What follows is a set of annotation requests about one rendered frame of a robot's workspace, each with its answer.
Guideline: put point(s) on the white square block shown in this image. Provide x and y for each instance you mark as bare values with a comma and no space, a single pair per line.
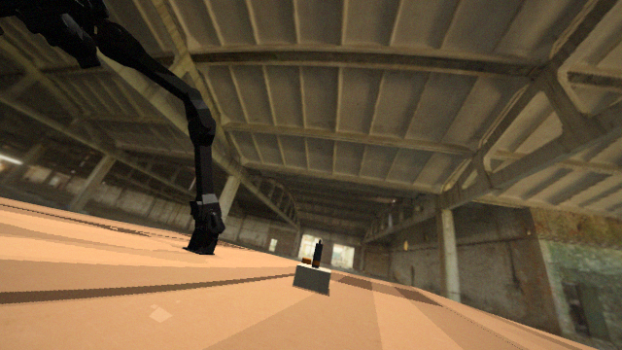
311,278

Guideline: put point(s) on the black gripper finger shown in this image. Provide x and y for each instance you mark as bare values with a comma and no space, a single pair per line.
77,5

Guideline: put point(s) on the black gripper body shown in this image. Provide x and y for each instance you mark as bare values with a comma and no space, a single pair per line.
50,18

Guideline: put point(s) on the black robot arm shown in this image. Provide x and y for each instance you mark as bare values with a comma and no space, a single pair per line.
115,42

